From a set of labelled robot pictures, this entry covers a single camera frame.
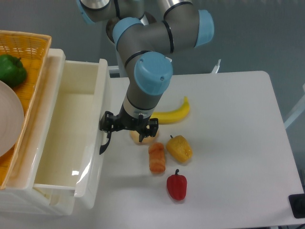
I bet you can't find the black top drawer handle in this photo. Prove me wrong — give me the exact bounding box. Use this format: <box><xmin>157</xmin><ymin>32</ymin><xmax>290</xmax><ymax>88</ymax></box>
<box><xmin>99</xmin><ymin>132</ymin><xmax>112</xmax><ymax>155</ymax></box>

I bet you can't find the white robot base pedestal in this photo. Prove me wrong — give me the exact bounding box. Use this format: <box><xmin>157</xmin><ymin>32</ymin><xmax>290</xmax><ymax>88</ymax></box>
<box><xmin>106</xmin><ymin>13</ymin><xmax>158</xmax><ymax>77</ymax></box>

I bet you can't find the round white bread roll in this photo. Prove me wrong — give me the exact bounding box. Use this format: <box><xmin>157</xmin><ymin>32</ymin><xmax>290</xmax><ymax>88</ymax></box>
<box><xmin>129</xmin><ymin>130</ymin><xmax>159</xmax><ymax>145</ymax></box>

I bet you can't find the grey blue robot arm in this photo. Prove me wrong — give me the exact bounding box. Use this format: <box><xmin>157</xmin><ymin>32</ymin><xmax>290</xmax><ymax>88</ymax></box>
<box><xmin>77</xmin><ymin>0</ymin><xmax>214</xmax><ymax>140</ymax></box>

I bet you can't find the green bell pepper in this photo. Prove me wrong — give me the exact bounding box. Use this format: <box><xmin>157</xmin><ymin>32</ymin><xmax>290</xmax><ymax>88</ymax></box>
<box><xmin>0</xmin><ymin>54</ymin><xmax>27</xmax><ymax>88</ymax></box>

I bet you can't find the white bolt post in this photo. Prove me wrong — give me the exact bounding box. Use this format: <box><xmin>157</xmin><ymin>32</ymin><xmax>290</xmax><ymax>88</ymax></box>
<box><xmin>211</xmin><ymin>59</ymin><xmax>221</xmax><ymax>74</ymax></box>

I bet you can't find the yellow bell pepper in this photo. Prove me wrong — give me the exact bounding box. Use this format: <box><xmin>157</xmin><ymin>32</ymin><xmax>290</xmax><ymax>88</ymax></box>
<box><xmin>166</xmin><ymin>135</ymin><xmax>193</xmax><ymax>163</ymax></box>

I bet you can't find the white frame bar right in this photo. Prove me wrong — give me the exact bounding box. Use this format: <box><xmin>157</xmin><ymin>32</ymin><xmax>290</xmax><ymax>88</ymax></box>
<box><xmin>284</xmin><ymin>95</ymin><xmax>305</xmax><ymax>129</ymax></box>

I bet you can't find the orange woven basket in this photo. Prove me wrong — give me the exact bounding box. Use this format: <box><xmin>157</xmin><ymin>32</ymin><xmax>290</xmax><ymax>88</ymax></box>
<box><xmin>0</xmin><ymin>30</ymin><xmax>51</xmax><ymax>190</ymax></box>

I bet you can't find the white drawer cabinet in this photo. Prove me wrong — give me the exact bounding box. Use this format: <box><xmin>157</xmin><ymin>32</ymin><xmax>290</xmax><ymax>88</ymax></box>
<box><xmin>0</xmin><ymin>49</ymin><xmax>76</xmax><ymax>215</ymax></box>

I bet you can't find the yellow banana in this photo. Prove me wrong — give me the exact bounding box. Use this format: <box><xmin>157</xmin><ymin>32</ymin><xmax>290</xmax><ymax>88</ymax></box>
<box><xmin>151</xmin><ymin>96</ymin><xmax>190</xmax><ymax>124</ymax></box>

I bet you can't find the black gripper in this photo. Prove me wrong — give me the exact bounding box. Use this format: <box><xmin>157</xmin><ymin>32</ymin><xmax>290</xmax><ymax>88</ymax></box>
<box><xmin>99</xmin><ymin>106</ymin><xmax>159</xmax><ymax>143</ymax></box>

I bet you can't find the red bell pepper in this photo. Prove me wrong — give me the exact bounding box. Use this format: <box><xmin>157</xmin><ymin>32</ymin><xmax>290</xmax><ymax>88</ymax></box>
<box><xmin>166</xmin><ymin>169</ymin><xmax>187</xmax><ymax>201</ymax></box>

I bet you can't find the orange croissant bread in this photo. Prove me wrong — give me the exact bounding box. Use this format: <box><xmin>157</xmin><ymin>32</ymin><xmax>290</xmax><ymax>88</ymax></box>
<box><xmin>148</xmin><ymin>142</ymin><xmax>165</xmax><ymax>174</ymax></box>

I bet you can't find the black device at table edge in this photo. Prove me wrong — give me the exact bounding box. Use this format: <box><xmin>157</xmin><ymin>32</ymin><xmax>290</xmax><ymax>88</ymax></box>
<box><xmin>288</xmin><ymin>194</ymin><xmax>305</xmax><ymax>219</ymax></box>

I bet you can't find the white plate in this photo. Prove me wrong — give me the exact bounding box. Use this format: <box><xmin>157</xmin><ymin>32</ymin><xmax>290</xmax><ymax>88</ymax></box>
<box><xmin>0</xmin><ymin>81</ymin><xmax>24</xmax><ymax>156</ymax></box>

